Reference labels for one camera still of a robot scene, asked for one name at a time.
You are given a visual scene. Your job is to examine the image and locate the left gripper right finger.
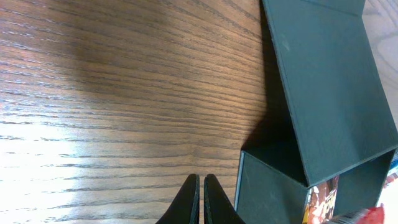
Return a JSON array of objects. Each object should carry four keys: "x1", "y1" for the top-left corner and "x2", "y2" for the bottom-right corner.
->
[{"x1": 204, "y1": 174, "x2": 244, "y2": 224}]

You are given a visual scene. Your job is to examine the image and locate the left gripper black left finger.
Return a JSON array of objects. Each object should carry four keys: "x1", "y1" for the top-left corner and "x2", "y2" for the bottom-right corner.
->
[{"x1": 156, "y1": 174, "x2": 200, "y2": 224}]

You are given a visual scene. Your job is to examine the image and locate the brown Pocky snack box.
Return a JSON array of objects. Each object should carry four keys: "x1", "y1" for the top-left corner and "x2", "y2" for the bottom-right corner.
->
[{"x1": 302, "y1": 175, "x2": 339, "y2": 224}]

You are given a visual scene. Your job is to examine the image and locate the black gift box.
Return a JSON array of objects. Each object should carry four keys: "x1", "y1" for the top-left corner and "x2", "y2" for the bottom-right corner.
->
[{"x1": 235, "y1": 0, "x2": 397, "y2": 223}]

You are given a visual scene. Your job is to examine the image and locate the red Hacks candy bag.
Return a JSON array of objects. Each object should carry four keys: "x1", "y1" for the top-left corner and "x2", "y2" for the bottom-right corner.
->
[{"x1": 329, "y1": 152, "x2": 398, "y2": 224}]

